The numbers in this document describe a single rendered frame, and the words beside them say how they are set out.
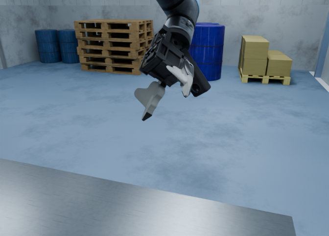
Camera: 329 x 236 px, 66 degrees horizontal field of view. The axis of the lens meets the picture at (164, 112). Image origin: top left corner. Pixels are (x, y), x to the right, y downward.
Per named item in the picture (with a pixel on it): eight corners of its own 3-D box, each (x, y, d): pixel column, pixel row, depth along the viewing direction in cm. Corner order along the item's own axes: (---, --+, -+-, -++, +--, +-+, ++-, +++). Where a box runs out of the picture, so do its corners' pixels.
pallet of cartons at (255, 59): (281, 70, 546) (287, 35, 519) (290, 86, 438) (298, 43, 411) (237, 68, 570) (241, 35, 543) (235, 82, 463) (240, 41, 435)
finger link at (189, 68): (176, 85, 50) (169, 71, 58) (183, 90, 51) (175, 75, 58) (192, 67, 49) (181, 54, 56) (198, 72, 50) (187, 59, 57)
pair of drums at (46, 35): (53, 58, 682) (47, 28, 653) (87, 60, 654) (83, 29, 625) (35, 62, 625) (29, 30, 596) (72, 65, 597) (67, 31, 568)
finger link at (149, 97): (122, 107, 58) (143, 73, 58) (143, 119, 61) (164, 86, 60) (125, 110, 55) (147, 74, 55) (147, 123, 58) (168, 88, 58)
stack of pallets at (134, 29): (78, 71, 543) (71, 21, 505) (102, 61, 632) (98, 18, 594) (139, 76, 503) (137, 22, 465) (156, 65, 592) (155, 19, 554)
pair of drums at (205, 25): (224, 67, 578) (229, 22, 541) (219, 82, 460) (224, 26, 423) (190, 65, 599) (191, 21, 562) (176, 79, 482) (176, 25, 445)
